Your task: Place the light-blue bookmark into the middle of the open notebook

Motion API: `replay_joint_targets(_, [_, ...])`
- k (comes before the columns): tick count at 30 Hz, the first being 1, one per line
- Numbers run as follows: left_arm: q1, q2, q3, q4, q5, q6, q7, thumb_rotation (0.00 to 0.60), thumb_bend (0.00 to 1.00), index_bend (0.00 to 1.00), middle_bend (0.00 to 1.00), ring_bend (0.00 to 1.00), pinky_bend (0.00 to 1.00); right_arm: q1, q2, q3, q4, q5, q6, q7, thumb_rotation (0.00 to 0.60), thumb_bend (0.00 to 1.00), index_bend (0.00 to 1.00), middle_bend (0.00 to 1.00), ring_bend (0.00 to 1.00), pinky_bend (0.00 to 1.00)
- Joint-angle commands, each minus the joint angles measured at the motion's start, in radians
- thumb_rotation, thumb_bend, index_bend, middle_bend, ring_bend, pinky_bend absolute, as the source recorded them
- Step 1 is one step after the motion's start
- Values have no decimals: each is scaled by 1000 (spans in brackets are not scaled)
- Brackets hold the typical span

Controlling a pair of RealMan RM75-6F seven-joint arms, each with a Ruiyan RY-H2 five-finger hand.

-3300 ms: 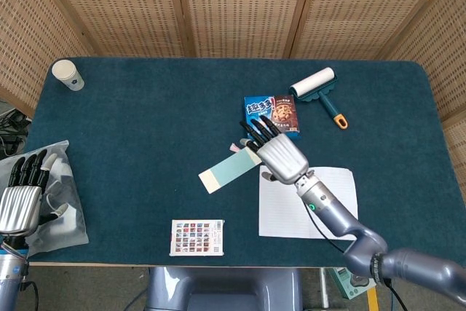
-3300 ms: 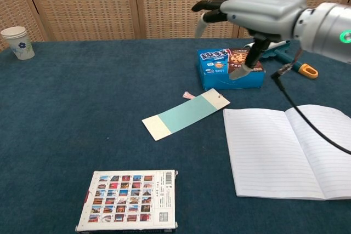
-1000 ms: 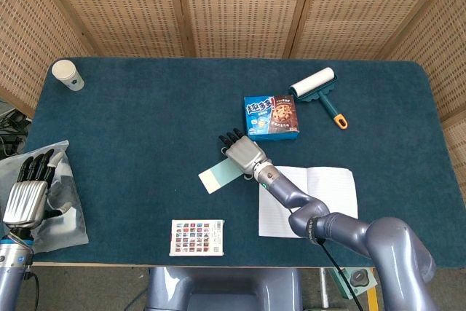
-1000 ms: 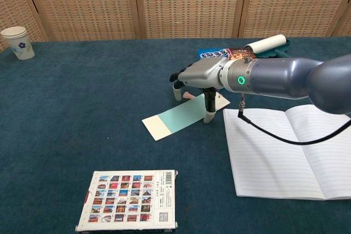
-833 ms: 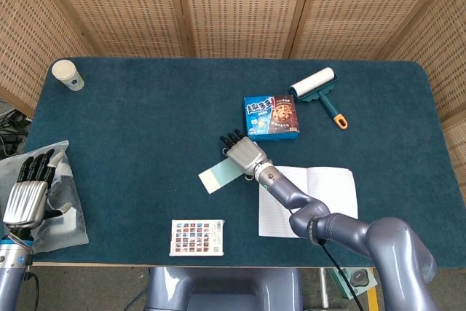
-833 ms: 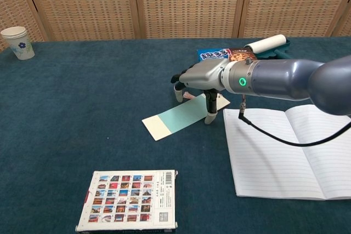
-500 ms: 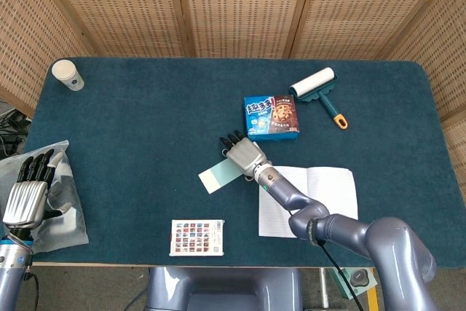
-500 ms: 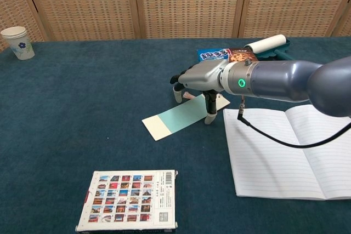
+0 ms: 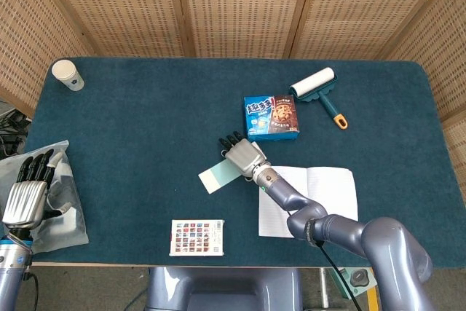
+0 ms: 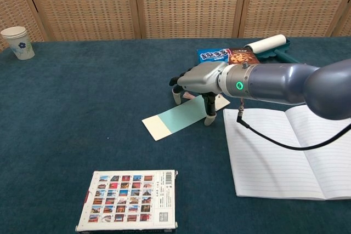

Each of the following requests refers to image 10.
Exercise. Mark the blue cookie box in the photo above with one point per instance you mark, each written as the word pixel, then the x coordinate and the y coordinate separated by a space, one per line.
pixel 214 55

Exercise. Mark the teal and cream bookmark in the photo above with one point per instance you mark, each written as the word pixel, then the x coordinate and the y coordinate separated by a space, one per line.
pixel 170 120

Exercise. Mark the woven folding screen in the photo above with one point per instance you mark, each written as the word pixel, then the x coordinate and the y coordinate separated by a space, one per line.
pixel 82 4

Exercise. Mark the open lined notebook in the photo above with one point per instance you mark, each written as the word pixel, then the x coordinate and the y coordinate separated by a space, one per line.
pixel 260 162

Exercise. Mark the teal lint roller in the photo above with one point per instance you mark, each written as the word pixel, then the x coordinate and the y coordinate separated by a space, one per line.
pixel 267 42

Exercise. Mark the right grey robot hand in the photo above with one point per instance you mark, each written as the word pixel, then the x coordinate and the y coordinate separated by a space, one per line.
pixel 200 77

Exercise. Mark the teal felt table cover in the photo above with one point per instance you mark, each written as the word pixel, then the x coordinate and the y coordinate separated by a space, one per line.
pixel 82 108

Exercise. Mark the white postcard box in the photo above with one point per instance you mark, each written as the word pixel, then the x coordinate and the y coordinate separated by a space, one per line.
pixel 126 201

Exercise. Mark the paper cup with flower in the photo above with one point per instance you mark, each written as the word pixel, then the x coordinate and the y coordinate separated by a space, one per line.
pixel 20 45

